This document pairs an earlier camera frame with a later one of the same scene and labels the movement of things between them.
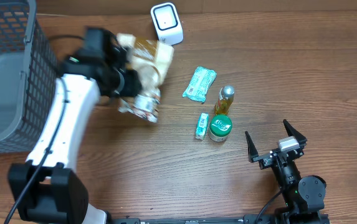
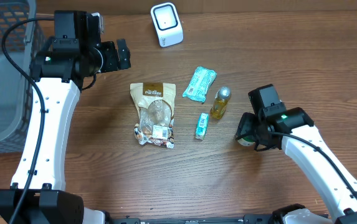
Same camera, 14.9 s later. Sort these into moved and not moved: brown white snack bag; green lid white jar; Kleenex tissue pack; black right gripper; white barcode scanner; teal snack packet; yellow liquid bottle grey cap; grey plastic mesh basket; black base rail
Moved: green lid white jar; brown white snack bag; black right gripper; yellow liquid bottle grey cap
Not moved: teal snack packet; grey plastic mesh basket; Kleenex tissue pack; black base rail; white barcode scanner
